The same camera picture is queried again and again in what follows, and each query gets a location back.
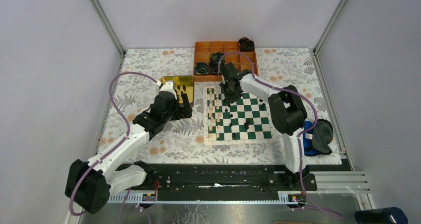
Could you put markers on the black tape roll in tray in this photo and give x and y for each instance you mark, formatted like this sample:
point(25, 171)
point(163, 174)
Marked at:
point(213, 68)
point(215, 57)
point(201, 68)

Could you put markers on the floral table cloth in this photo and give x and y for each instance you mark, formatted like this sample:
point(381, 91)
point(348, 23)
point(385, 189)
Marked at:
point(183, 141)

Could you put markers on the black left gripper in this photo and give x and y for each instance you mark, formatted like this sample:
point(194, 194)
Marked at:
point(185, 112)

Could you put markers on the green white chess board mat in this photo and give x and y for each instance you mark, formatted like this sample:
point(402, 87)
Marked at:
point(260, 129)

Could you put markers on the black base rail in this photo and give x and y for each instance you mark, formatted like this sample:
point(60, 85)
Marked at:
point(223, 182)

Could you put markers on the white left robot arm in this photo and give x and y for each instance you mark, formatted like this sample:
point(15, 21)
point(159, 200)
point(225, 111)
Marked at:
point(91, 183)

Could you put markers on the orange wooden compartment tray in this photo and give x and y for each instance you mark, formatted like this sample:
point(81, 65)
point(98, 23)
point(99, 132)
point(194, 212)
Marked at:
point(208, 54)

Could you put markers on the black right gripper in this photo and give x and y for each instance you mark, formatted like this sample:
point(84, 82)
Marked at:
point(229, 99)

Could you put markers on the white chess pieces row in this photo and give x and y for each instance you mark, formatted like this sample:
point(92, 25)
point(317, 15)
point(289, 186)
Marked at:
point(214, 110)

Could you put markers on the dark grey cloth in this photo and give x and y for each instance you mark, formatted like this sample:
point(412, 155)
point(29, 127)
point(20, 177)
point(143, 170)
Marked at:
point(322, 136)

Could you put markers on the blue cloth pouch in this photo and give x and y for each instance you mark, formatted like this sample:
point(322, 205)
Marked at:
point(309, 150)

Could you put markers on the black tape roll behind tray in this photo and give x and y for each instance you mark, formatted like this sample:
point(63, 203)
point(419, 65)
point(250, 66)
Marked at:
point(246, 45)

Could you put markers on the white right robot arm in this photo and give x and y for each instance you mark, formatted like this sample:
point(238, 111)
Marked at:
point(287, 111)

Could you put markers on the gold metal tin box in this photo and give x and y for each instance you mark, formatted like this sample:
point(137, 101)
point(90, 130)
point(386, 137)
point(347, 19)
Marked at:
point(183, 84)

